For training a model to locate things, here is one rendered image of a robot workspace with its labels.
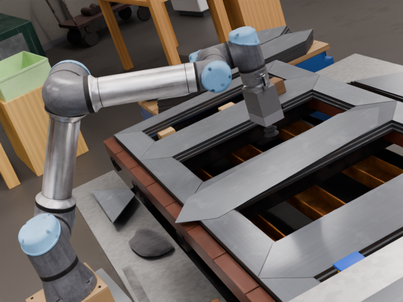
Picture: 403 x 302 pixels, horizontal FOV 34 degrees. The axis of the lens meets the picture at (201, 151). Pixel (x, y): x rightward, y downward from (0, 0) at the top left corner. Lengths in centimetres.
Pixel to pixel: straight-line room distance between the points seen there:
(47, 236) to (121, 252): 38
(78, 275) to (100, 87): 54
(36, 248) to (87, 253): 182
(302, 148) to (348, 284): 95
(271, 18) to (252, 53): 394
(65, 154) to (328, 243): 76
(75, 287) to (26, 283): 178
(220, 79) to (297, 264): 48
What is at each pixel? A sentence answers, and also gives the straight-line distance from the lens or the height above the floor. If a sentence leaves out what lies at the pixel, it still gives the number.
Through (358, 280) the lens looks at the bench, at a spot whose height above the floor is 105.
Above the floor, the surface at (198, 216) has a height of 84.
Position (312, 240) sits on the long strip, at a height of 84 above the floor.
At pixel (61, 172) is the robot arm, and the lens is 189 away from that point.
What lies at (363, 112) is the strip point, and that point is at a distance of 212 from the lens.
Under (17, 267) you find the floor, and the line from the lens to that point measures 384.
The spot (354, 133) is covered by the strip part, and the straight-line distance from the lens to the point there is 200.
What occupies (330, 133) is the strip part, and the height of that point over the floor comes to 84.
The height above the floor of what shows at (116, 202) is 72.
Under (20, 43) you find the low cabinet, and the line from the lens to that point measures 682.
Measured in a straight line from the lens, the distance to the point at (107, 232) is 227.
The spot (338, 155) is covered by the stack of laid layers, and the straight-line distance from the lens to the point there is 194.
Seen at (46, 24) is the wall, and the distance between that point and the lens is 870.
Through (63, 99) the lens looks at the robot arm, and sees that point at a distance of 168.
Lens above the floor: 173
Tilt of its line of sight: 24 degrees down
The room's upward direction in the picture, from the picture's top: 20 degrees counter-clockwise
